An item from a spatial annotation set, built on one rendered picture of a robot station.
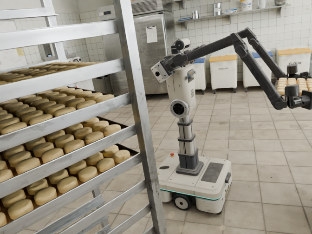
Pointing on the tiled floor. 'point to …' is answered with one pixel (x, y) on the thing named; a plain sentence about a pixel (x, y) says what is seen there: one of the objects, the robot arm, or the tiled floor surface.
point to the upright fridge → (142, 42)
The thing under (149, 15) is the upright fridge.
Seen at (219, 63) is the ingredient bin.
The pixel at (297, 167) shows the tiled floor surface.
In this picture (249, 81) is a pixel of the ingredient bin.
